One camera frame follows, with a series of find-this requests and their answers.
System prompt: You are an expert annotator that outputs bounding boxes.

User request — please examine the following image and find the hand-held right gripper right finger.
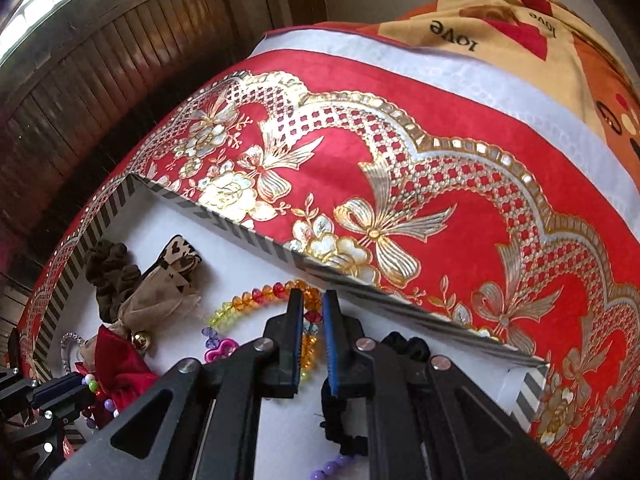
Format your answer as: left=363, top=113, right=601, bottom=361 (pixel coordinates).
left=322, top=290, right=571, bottom=480

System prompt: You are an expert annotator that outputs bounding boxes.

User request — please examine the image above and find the purple bead bracelet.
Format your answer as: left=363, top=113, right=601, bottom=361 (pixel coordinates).
left=309, top=452, right=362, bottom=480

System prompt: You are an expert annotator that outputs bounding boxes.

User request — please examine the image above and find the amber crystal bead bracelet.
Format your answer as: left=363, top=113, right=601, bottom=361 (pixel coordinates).
left=206, top=280, right=324, bottom=379

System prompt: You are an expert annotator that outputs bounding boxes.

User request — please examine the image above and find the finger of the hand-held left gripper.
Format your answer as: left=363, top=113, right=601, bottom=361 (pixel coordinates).
left=0, top=329, right=38, bottom=406
left=17, top=373, right=97, bottom=471

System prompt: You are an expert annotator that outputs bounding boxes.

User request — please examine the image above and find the bright window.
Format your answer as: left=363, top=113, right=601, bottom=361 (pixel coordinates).
left=0, top=0, right=132, bottom=63

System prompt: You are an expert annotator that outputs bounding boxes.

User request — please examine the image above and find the striped cardboard box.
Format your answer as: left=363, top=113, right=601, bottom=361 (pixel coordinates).
left=30, top=174, right=549, bottom=480

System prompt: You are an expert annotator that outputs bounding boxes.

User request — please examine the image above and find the multicoloured bead bracelet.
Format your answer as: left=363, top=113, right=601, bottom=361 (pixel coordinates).
left=80, top=372, right=122, bottom=432

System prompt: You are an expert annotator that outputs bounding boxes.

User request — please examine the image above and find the orange printed blanket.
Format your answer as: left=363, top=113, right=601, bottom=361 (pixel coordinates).
left=375, top=0, right=640, bottom=177

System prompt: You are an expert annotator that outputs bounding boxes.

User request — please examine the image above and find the beige bow with gold bell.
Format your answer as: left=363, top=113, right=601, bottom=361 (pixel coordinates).
left=107, top=272, right=204, bottom=352

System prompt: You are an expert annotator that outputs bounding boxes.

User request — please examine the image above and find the red floral tablecloth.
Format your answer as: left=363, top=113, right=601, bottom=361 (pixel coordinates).
left=15, top=57, right=640, bottom=480

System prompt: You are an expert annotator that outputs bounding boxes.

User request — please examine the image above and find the silver beaded bracelet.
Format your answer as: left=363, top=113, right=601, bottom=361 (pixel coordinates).
left=60, top=331, right=89, bottom=374

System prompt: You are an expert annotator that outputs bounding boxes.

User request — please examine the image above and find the red velvet bow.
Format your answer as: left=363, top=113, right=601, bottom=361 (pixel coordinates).
left=75, top=325, right=162, bottom=429

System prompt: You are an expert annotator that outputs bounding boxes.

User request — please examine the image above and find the black scrunchie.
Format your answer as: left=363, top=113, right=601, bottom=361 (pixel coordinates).
left=320, top=332, right=432, bottom=457

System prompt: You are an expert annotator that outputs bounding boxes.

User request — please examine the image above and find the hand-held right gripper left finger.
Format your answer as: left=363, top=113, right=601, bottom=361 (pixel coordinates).
left=47, top=288, right=306, bottom=480

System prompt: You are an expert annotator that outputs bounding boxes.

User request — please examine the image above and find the brown scrunchie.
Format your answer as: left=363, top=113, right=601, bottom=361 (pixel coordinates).
left=84, top=240, right=144, bottom=322

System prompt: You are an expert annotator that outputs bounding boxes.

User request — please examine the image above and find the wooden panelled door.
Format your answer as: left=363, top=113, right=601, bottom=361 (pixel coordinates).
left=0, top=0, right=282, bottom=281

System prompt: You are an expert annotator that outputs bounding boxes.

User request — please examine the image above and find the leopard print bow clip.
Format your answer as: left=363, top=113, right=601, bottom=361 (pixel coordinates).
left=150, top=234, right=204, bottom=282

